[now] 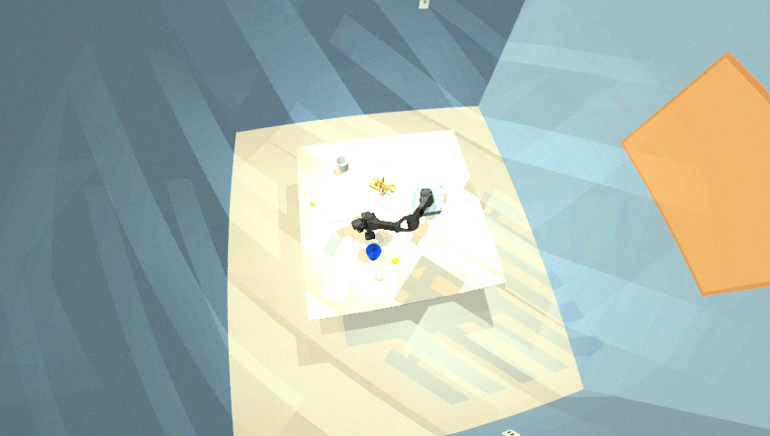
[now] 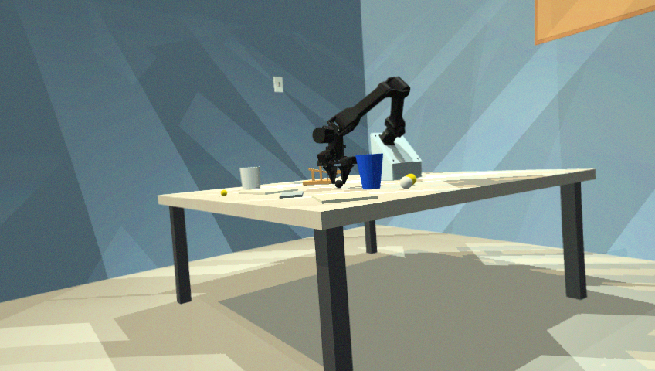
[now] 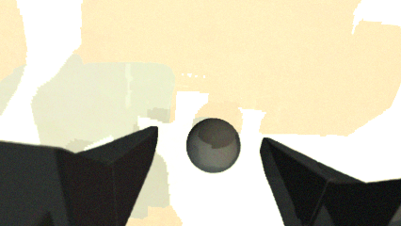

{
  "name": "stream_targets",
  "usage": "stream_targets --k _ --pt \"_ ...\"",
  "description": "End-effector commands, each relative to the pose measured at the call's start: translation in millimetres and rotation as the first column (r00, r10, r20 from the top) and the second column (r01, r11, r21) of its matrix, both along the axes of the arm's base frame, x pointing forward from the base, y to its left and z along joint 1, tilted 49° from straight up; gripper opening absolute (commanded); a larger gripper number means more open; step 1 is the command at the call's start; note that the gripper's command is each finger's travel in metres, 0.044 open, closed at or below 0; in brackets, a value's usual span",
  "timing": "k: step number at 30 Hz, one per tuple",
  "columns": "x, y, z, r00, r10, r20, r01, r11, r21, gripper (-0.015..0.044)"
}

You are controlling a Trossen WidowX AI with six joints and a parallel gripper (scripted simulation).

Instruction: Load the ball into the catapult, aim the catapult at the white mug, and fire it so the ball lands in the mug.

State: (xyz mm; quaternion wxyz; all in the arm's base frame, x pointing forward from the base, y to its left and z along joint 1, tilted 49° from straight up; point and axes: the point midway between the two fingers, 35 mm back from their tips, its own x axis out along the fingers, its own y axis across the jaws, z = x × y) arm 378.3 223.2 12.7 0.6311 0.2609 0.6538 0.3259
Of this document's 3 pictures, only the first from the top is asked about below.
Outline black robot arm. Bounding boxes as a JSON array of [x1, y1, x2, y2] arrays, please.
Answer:
[[351, 188, 435, 233]]

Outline blue cup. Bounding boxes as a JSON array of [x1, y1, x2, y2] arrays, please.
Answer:
[[366, 243, 381, 261]]

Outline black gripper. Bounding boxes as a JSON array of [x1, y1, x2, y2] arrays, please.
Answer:
[[361, 212, 375, 241]]

